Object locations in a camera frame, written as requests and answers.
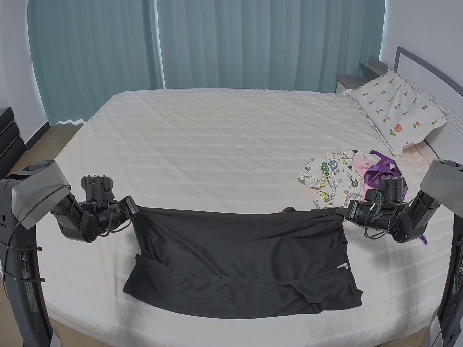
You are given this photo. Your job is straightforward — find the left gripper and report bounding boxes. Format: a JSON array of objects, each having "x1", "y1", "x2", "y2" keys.
[{"x1": 107, "y1": 195, "x2": 140, "y2": 231}]

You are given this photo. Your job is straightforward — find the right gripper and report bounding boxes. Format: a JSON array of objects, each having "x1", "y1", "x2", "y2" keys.
[{"x1": 345, "y1": 200, "x2": 380, "y2": 231}]

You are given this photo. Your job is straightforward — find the black T-shirt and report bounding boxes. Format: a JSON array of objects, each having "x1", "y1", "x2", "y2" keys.
[{"x1": 123, "y1": 205, "x2": 363, "y2": 319}]

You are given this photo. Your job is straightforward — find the pink garment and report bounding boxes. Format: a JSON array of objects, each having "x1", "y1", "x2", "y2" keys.
[{"x1": 352, "y1": 153, "x2": 377, "y2": 195}]

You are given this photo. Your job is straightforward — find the purple shiny garment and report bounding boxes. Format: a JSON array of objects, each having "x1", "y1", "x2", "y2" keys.
[{"x1": 365, "y1": 150, "x2": 429, "y2": 247}]

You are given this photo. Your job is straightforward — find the white printed pyjama garment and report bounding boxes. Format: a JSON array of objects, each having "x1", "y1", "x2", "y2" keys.
[{"x1": 298, "y1": 148, "x2": 367, "y2": 209}]

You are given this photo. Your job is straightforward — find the white flower printed pillow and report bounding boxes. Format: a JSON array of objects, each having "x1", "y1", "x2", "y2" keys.
[{"x1": 347, "y1": 70, "x2": 450, "y2": 157}]

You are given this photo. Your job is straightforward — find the bed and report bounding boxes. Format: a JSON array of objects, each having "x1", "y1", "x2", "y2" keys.
[{"x1": 34, "y1": 46, "x2": 463, "y2": 342}]

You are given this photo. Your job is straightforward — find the grey white bedside table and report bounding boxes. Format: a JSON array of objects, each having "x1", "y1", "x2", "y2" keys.
[{"x1": 336, "y1": 56, "x2": 390, "y2": 95}]

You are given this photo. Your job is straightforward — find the black chest of drawers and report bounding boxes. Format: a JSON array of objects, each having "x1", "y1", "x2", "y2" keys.
[{"x1": 0, "y1": 107, "x2": 28, "y2": 180}]

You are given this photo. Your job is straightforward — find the blue-green curtain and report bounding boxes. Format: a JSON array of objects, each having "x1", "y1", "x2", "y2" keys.
[
  {"x1": 28, "y1": 0, "x2": 165, "y2": 127},
  {"x1": 150, "y1": 0, "x2": 387, "y2": 94}
]

